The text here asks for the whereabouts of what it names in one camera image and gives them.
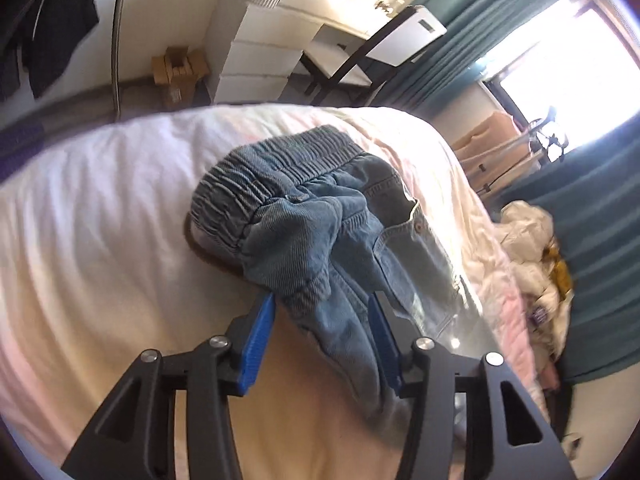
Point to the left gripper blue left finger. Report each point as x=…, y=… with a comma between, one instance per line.
x=132, y=434

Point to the teal curtain right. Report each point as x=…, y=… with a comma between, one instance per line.
x=593, y=197

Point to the teal curtain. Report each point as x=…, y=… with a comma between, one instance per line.
x=593, y=197
x=473, y=28

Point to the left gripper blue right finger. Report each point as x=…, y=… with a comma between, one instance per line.
x=506, y=435

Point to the beige cardboard box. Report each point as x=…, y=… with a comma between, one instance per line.
x=492, y=131

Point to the dark hanging clothes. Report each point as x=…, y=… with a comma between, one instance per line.
x=40, y=37

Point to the tripod stand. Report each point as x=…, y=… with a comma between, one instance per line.
x=499, y=166

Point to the teal curtain left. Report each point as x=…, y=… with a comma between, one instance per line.
x=473, y=28

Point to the cream puffer jacket pile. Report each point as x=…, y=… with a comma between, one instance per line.
x=523, y=232

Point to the blue denim jeans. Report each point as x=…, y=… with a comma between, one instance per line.
x=324, y=225

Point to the mustard yellow garment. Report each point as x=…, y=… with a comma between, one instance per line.
x=557, y=268

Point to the white desk with drawers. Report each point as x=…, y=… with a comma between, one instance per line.
x=253, y=46

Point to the small cardboard boxes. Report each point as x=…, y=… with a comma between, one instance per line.
x=177, y=72

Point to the curved metal rack pole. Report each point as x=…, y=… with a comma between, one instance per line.
x=115, y=52

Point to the pink white duvet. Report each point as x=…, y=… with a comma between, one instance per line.
x=95, y=267

